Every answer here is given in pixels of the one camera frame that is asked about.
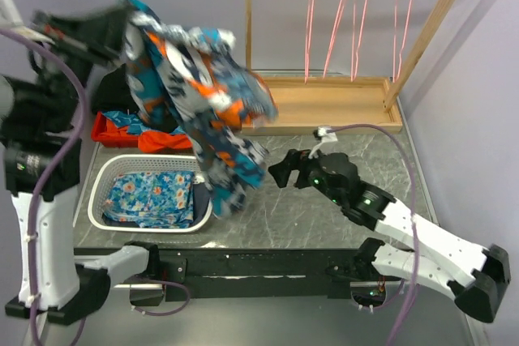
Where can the white laundry basket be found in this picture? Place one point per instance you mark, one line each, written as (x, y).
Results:
(136, 163)

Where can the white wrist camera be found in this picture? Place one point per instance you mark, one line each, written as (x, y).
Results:
(323, 135)
(8, 9)

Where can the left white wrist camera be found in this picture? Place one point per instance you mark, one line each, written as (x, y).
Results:
(8, 9)

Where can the orange garment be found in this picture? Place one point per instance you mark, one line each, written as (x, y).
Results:
(150, 142)

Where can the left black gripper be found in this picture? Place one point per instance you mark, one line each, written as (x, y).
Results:
(96, 35)

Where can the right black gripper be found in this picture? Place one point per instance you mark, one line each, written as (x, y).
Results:
(296, 160)

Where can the wooden hanger rack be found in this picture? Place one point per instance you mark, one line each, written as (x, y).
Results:
(338, 101)

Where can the dark navy garment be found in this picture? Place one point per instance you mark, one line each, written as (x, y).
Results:
(201, 203)

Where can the blue floral garment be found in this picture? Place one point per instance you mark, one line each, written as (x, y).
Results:
(149, 200)

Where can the pink wire hanger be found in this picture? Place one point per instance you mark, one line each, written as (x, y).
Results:
(399, 40)
(359, 17)
(335, 28)
(308, 38)

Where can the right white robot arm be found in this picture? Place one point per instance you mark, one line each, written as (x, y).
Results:
(475, 277)

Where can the blue orange patterned shorts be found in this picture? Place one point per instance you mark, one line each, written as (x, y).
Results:
(188, 76)

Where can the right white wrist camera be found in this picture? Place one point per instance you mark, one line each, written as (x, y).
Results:
(323, 135)

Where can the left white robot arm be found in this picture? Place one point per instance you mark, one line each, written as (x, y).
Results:
(41, 125)

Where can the black garment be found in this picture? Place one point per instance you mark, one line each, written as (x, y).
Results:
(112, 93)

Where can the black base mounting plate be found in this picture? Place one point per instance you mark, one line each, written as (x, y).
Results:
(233, 273)

